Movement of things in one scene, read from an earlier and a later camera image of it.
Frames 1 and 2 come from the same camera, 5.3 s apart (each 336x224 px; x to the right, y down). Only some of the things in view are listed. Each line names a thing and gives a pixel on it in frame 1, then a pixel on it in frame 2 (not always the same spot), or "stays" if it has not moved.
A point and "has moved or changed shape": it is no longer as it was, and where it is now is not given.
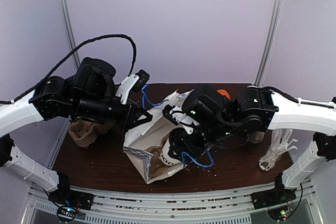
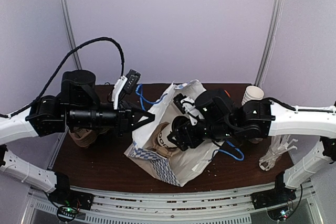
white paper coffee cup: (165, 158) → (162, 137)
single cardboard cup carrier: (157, 165) → (153, 143)
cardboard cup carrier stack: (84, 132) stays
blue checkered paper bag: (144, 142) has moved or changed shape
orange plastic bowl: (224, 93) stays
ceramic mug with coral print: (255, 137) stays
